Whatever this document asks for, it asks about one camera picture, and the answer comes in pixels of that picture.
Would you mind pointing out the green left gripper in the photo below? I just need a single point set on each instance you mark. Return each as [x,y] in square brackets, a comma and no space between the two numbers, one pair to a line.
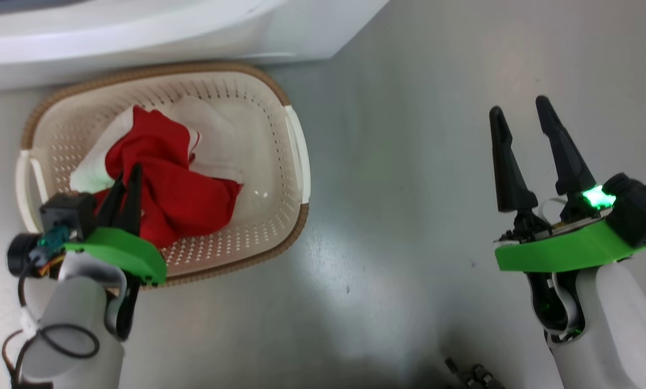
[123,251]

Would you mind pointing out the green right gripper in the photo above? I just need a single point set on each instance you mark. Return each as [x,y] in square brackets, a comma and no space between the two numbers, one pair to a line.
[566,248]

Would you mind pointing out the red and white garment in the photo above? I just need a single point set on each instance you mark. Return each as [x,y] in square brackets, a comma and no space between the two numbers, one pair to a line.
[177,189]

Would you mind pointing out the dark metal robot base part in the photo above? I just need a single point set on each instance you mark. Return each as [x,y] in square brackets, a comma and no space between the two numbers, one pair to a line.
[474,374]

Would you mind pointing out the cream perforated laundry basket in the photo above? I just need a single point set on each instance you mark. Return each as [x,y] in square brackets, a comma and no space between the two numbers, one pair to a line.
[263,162]

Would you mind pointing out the white washing machine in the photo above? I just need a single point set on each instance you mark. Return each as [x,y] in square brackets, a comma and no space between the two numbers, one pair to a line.
[139,38]

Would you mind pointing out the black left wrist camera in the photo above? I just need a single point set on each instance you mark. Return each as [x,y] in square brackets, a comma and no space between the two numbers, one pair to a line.
[66,213]

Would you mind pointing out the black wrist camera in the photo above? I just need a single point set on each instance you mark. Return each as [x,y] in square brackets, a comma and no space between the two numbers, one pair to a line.
[639,208]
[66,213]

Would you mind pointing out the teal left camera connector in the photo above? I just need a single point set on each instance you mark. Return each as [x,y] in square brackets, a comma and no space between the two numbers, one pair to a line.
[55,239]

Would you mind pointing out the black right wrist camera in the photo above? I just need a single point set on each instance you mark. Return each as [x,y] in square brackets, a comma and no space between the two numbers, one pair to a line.
[639,208]

